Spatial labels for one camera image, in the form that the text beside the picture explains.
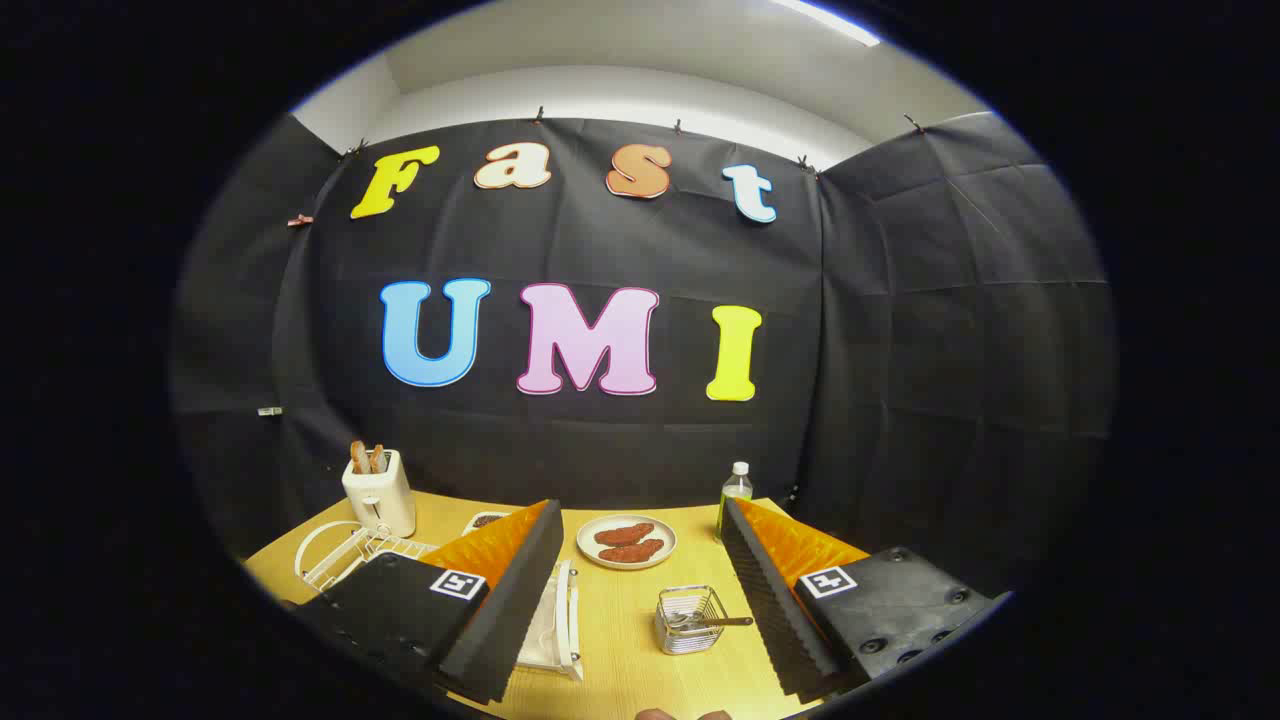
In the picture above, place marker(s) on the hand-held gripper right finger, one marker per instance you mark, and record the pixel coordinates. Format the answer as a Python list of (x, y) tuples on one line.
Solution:
[(780, 620)]

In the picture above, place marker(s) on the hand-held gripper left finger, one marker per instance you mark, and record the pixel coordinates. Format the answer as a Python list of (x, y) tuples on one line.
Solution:
[(510, 620)]

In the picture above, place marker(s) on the white plate with sausages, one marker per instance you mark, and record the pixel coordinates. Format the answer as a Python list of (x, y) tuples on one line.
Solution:
[(590, 545)]

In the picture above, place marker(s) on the small white tray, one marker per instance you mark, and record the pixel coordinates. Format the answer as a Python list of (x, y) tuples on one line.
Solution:
[(485, 521)]

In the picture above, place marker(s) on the green label drink bottle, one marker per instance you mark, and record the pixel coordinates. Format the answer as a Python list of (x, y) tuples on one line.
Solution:
[(733, 495)]

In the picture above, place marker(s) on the red-brown sausage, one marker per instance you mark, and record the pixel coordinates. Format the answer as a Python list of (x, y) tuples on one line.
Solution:
[(632, 551), (624, 533)]

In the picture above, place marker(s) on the white toaster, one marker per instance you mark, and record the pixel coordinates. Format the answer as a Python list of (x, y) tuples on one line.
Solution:
[(382, 500)]

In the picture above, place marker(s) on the toasted bread slice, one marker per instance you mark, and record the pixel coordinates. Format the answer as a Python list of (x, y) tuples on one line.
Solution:
[(378, 458), (359, 457)]

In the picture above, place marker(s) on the black backdrop cloth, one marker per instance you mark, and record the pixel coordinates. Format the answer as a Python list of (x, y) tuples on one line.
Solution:
[(880, 350)]

